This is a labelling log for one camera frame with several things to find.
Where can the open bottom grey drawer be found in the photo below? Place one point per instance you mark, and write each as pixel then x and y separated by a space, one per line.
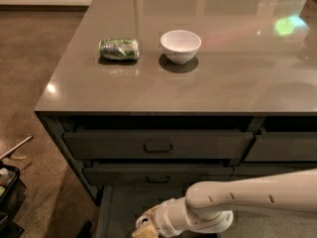
pixel 122 205

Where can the top left grey drawer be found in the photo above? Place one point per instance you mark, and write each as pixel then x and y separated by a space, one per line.
pixel 157 144

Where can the top right grey drawer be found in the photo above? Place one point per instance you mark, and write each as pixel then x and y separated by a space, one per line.
pixel 283 147

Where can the crushed green soda can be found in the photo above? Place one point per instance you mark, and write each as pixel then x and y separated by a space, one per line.
pixel 119 49

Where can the small plastic bottle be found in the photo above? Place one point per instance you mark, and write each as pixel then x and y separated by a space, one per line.
pixel 6 176

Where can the white bowl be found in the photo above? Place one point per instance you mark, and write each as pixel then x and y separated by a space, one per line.
pixel 180 46

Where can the black tray with items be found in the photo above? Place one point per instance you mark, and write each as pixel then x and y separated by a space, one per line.
pixel 11 197

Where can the grey counter cabinet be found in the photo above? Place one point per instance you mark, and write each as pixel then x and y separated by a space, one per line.
pixel 255 70

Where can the middle left grey drawer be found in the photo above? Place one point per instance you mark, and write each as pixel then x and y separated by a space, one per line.
pixel 155 173

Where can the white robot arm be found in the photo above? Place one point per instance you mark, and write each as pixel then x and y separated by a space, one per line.
pixel 208 206

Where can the middle right grey drawer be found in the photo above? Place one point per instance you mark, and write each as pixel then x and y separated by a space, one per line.
pixel 251 172

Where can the metal rod on floor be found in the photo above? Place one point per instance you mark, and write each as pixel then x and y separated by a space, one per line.
pixel 10 152

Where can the black object at bottom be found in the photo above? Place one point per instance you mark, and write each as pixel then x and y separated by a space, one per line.
pixel 85 230

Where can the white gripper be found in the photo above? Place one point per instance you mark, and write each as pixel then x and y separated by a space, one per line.
pixel 163 216

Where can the red coke can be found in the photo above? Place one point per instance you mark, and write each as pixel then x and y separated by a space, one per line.
pixel 143 221

